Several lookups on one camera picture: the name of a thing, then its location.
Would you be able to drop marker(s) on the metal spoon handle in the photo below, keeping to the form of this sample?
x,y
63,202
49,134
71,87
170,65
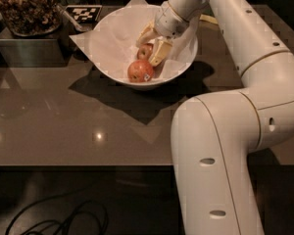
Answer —
x,y
78,27

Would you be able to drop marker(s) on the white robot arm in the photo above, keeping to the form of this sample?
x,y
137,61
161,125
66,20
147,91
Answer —
x,y
212,134

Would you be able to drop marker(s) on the front red apple with sticker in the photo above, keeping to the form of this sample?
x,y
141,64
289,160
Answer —
x,y
140,71

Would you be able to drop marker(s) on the yellow green sponge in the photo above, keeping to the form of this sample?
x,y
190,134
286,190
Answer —
x,y
208,19

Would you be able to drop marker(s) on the glass jar of snacks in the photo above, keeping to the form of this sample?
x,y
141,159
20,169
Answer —
x,y
27,18

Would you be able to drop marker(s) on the grey metal box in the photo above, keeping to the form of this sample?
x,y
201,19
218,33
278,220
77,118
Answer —
x,y
48,51

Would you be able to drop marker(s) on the black white marker tag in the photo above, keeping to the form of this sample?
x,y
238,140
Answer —
x,y
84,13

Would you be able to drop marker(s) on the white paper liner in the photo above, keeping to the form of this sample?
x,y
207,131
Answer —
x,y
114,39

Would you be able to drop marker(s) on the white bowl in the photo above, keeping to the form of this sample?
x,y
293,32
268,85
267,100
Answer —
x,y
121,72

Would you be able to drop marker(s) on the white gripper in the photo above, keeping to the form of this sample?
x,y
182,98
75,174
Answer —
x,y
169,23

